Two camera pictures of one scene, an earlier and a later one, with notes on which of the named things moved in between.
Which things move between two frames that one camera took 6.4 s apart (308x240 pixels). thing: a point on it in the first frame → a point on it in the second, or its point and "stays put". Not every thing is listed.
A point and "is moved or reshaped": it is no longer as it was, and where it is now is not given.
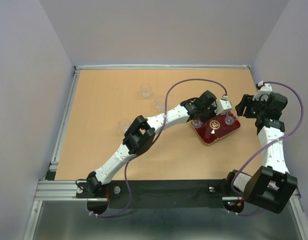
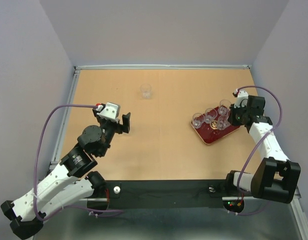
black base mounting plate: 159,194 stays put
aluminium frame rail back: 166,67 stays put
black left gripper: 212,109 → 125,127
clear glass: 146,89 stays put
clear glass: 197,123 stays put
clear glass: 159,102 is moved or reshaped
